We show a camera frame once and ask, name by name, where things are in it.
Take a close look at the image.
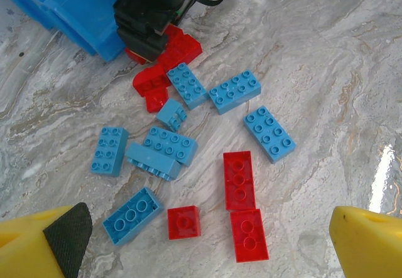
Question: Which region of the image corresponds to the red rounded lego brick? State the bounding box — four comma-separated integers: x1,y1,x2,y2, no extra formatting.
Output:
132,63,172,97

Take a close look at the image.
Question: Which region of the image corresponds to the small blue lego brick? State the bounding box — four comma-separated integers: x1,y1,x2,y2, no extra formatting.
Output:
156,98,188,132

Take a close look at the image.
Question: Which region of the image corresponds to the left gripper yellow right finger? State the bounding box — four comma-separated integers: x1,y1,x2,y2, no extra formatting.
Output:
329,205,402,278

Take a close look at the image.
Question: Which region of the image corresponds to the blue two-by-four lego brick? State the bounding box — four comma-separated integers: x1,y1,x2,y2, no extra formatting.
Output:
124,142,182,182
143,126,199,168
90,126,129,178
208,69,263,115
166,61,210,111
243,105,297,165
102,186,165,247

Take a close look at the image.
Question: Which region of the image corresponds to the red two-by-three lego brick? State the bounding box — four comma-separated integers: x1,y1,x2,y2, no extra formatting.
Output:
229,208,270,264

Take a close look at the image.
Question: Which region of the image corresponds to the red two-by-two lego brick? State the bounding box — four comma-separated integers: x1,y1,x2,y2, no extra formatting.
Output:
166,205,201,240

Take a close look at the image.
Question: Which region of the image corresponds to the blue plastic bin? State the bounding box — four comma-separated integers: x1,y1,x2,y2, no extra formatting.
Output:
0,0,126,62

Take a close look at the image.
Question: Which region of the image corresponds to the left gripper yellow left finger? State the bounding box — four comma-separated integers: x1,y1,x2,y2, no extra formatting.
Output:
0,201,92,278

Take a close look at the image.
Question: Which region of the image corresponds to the large red lego piece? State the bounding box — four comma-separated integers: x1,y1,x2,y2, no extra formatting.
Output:
156,23,204,72

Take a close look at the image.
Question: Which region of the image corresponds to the small red lego brick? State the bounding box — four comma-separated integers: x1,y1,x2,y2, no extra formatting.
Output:
144,87,170,114

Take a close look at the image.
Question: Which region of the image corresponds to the red two-by-four lego brick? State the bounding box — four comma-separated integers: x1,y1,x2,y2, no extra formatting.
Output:
222,151,257,211

